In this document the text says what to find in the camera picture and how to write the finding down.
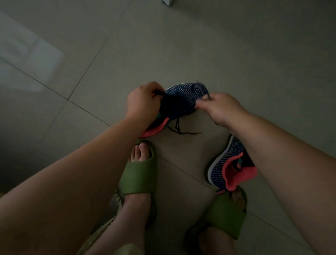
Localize person's right hand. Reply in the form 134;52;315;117
195;92;248;129

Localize person's left hand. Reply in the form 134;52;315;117
125;81;166;132

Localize blue knit sneaker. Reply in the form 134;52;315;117
204;134;258;195
139;83;210;139

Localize dark blue shoelace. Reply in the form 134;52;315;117
165;93;212;136

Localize person's left forearm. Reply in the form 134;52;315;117
0;117;147;255

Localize person's right forearm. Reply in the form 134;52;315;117
228;113;336;255

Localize person's left leg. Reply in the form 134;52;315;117
86;144;152;255

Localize person's leg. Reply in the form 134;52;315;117
198;190;246;255
86;144;152;255

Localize person's right leg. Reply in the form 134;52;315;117
198;190;246;255

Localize green foam slipper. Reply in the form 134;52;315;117
183;185;248;253
117;139;158;229

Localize olive green shorts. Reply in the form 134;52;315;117
77;215;145;255

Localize hanging drawstring cord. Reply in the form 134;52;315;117
114;192;126;211

